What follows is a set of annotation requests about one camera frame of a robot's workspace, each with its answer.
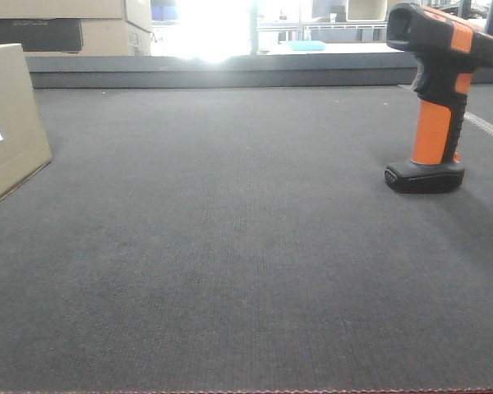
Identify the brown cardboard package box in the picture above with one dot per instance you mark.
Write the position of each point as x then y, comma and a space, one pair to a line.
24, 147

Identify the orange black barcode scanner gun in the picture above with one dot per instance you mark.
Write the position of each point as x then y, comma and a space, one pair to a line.
448, 50

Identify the cyan foam pad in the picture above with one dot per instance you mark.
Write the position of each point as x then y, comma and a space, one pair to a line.
306, 45

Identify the beige plastic bin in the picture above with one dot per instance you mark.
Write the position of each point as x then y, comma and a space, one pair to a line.
366, 10

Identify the stacked cardboard boxes background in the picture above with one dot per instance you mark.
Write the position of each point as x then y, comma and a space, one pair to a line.
77, 28

